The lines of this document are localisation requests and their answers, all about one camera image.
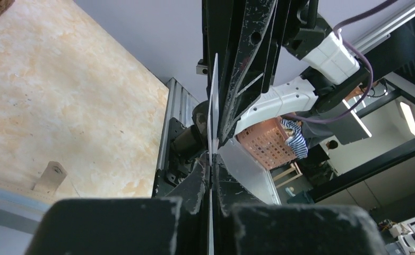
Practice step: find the person in striped shirt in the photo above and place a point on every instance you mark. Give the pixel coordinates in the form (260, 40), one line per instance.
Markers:
(305, 135)

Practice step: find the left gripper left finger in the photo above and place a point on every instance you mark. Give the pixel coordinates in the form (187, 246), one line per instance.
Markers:
(173, 224)

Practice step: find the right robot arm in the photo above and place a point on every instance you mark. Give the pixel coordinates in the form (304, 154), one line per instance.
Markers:
(298, 87)

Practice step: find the pink perforated plastic crate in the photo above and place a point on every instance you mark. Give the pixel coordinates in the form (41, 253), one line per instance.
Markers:
(266, 143)

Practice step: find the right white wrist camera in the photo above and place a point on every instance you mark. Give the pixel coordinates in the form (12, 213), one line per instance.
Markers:
(332, 60)

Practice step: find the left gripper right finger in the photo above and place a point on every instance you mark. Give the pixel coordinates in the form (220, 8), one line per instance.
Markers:
(242, 224)

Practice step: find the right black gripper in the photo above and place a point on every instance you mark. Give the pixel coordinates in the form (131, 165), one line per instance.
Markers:
(248, 37)

